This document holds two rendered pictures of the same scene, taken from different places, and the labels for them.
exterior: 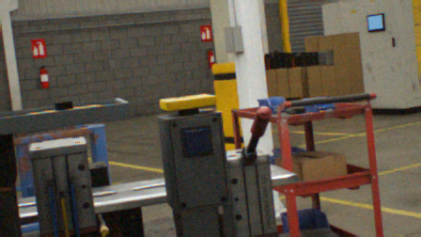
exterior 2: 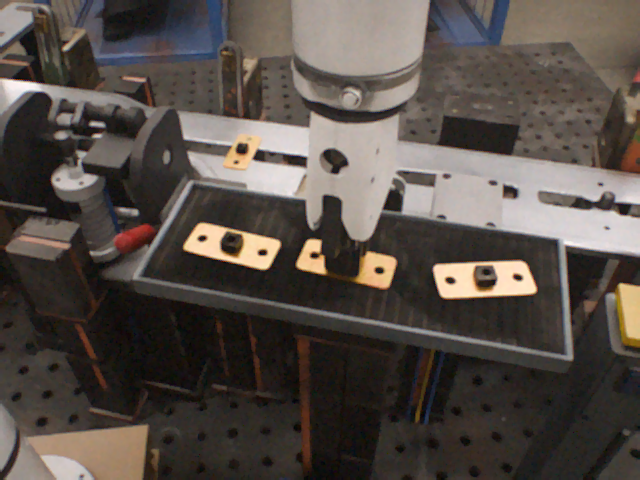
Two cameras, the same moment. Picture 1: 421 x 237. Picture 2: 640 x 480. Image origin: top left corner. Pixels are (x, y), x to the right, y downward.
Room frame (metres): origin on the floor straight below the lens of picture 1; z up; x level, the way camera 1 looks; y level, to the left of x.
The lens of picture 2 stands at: (0.48, 0.16, 1.55)
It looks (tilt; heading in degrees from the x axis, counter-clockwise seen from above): 46 degrees down; 25
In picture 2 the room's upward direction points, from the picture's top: straight up
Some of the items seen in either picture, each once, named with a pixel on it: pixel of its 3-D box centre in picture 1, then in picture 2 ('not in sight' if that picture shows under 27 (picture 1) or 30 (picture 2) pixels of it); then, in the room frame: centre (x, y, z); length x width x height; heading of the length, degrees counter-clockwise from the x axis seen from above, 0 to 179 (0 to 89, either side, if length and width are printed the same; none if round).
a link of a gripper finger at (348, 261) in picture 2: not in sight; (339, 254); (0.80, 0.28, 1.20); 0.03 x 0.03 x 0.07; 7
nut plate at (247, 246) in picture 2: not in sight; (231, 243); (0.80, 0.39, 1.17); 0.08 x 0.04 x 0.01; 97
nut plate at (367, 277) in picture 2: not in sight; (346, 260); (0.82, 0.29, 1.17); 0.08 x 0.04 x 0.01; 97
